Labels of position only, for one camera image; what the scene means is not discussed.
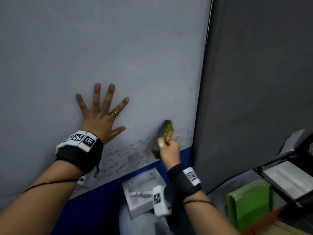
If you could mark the large scribbled whiteboard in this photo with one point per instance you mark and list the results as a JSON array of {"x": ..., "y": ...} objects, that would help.
[{"x": 110, "y": 46}]

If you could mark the person's right hand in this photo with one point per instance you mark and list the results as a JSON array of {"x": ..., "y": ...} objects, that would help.
[{"x": 171, "y": 154}]

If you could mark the white shallow tray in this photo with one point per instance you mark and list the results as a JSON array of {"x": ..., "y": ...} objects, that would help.
[{"x": 141, "y": 181}]

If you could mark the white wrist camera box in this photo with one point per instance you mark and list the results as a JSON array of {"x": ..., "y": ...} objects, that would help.
[
  {"x": 88, "y": 178},
  {"x": 161, "y": 200}
]

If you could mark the flat brown cardboard sheet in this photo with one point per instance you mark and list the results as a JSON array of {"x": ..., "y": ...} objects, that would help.
[{"x": 281, "y": 225}]

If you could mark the white framed tray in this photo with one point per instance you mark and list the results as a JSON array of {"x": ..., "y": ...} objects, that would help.
[{"x": 288, "y": 179}]

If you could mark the yellow and black whiteboard eraser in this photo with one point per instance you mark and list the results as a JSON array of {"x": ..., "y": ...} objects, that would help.
[{"x": 167, "y": 129}]

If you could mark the person's blue jeans leg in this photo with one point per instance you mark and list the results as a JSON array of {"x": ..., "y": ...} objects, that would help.
[{"x": 141, "y": 225}]

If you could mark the white leaning card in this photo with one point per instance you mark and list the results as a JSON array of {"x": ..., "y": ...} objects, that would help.
[{"x": 292, "y": 141}]

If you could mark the person's left forearm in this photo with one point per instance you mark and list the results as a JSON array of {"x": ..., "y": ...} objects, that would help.
[{"x": 36, "y": 208}]

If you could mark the black wristband with marker tag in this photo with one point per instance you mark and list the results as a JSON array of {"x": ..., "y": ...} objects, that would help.
[
  {"x": 83, "y": 156},
  {"x": 181, "y": 186}
]

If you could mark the person's right forearm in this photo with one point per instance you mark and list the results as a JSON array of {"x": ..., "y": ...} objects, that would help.
[{"x": 207, "y": 217}]

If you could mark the green box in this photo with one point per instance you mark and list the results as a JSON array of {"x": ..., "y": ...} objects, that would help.
[{"x": 251, "y": 203}]

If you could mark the person's left hand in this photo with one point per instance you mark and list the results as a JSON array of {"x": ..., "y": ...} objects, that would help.
[{"x": 100, "y": 124}]

